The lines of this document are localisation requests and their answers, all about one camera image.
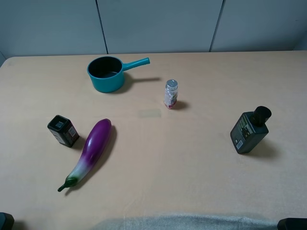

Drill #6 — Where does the dark green bottle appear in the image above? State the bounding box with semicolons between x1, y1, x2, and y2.
230;106;272;154

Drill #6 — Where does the black object bottom right corner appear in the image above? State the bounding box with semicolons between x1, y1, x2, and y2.
277;218;307;230

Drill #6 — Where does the black object corner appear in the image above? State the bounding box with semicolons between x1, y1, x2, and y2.
0;212;14;230
277;218;307;230

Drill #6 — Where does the black object bottom left corner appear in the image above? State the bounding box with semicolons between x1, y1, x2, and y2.
0;212;14;230

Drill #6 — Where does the small clear candy bottle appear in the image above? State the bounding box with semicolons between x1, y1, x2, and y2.
164;80;178;109

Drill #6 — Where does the purple toy eggplant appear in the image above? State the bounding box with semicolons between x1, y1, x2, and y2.
58;118;112;192

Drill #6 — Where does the small black square tin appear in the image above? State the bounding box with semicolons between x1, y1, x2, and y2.
47;115;79;148

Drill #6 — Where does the grey cloth at table edge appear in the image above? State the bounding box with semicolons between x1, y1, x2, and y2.
92;215;278;230

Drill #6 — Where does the teal saucepan with handle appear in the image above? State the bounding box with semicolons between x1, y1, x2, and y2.
87;56;150;93

